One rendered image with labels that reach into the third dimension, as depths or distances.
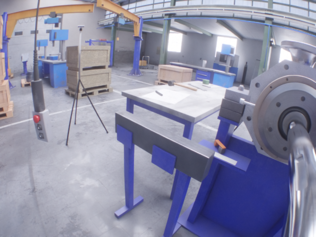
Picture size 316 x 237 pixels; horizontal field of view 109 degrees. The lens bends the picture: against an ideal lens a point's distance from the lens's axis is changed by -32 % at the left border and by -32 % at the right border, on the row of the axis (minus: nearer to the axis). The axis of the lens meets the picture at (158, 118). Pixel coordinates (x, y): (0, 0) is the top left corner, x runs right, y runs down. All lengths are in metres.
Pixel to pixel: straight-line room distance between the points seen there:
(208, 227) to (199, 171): 0.84
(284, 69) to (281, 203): 0.84
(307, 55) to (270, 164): 0.64
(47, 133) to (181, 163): 0.59
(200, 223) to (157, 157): 0.84
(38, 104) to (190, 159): 0.65
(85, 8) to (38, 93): 5.76
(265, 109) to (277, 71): 0.22
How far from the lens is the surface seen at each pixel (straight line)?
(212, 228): 1.51
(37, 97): 0.64
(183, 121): 1.17
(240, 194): 1.25
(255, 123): 0.75
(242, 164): 0.86
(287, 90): 0.67
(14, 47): 13.09
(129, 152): 1.06
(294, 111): 0.68
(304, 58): 0.87
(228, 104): 0.86
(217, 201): 1.36
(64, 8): 6.46
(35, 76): 0.64
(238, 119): 0.86
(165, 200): 1.61
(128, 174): 1.18
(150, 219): 1.47
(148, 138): 0.85
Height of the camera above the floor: 1.24
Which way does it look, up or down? 23 degrees down
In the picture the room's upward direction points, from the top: 6 degrees clockwise
